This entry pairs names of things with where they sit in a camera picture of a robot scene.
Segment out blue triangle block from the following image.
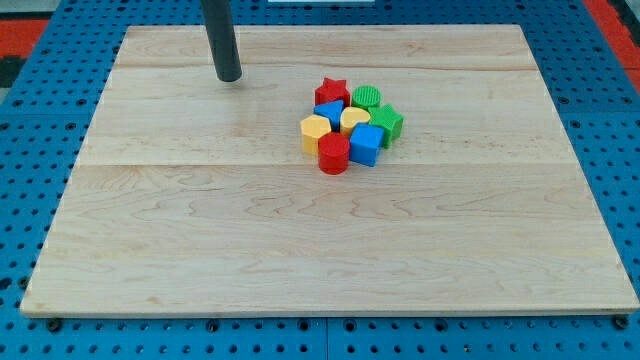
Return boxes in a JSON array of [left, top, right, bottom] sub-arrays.
[[313, 100, 344, 132]]

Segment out yellow heart block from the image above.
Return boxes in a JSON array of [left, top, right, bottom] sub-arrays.
[[339, 107, 371, 138]]

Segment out green cylinder block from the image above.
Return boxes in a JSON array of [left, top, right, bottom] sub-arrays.
[[351, 85, 382, 110]]

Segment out light wooden board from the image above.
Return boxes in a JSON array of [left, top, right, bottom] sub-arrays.
[[20, 25, 639, 319]]

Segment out blue cube block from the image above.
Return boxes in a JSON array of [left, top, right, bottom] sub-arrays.
[[349, 123, 384, 167]]

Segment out red cylinder block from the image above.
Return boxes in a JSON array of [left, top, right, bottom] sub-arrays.
[[318, 132, 350, 175]]

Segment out green star block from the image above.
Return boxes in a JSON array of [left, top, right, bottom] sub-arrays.
[[369, 104, 404, 149]]

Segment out yellow hexagon block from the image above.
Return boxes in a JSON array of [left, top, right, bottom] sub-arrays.
[[300, 115, 332, 155]]

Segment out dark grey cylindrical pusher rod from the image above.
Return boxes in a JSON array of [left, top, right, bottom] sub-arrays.
[[200, 0, 242, 82]]

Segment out red star block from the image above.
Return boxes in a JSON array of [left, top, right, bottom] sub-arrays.
[[314, 77, 351, 107]]

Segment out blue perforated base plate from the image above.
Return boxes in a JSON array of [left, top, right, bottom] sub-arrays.
[[1, 1, 639, 359]]

